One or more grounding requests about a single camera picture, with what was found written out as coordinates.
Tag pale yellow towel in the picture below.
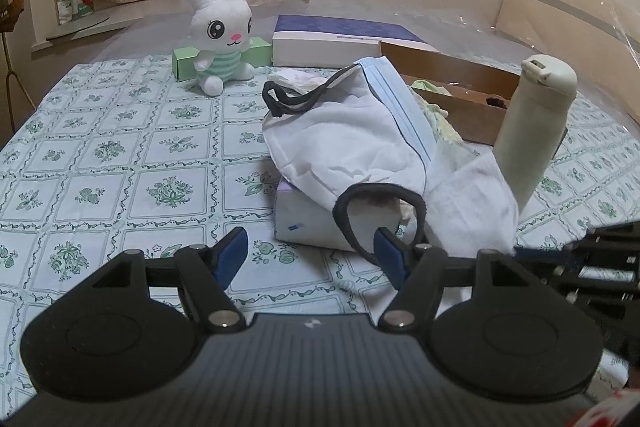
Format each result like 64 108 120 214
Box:
411 79 484 158

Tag green cardboard box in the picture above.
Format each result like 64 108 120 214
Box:
172 35 275 82

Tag white plush bunny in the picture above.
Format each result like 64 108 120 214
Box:
183 0 257 96

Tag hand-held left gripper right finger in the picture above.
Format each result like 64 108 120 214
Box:
373 227 539 333

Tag plastic-wrapped wooden headboard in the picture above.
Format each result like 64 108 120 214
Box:
494 0 640 124

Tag brown cardboard box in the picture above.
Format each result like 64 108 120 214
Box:
378 40 521 147

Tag cream insulated bottle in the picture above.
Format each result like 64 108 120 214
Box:
493 55 579 214

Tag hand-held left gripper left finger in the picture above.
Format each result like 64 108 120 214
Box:
92 226 250 333

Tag blue and white flat box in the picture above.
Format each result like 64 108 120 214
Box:
272 14 441 69

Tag white cloth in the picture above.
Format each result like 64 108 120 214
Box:
424 151 521 259

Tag purple tissue pack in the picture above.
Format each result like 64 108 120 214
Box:
273 179 417 254

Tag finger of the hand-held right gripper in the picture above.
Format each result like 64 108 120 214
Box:
513 244 596 269

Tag blue face mask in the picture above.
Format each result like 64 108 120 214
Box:
357 56 439 168

